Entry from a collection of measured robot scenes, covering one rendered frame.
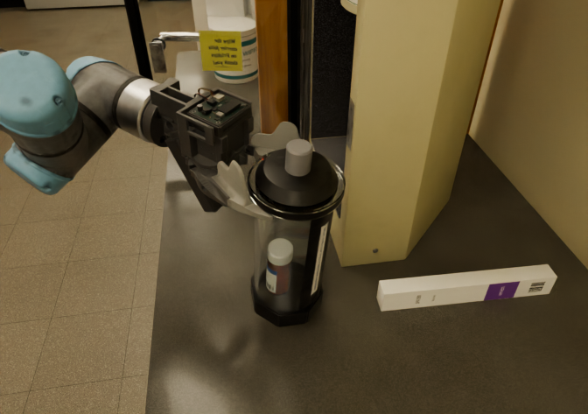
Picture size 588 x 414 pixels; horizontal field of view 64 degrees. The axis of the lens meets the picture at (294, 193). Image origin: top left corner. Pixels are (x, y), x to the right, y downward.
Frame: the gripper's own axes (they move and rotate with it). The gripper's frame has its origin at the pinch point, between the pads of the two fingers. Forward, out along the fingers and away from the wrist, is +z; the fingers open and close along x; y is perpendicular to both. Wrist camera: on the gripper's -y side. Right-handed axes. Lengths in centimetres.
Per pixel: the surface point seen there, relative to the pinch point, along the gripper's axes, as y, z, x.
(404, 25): 14.6, 2.6, 17.8
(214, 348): -24.5, -4.9, -10.3
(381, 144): -1.4, 3.3, 16.6
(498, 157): -27, 15, 63
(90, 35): -159, -358, 217
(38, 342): -128, -103, -5
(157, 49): -2.9, -42.2, 19.8
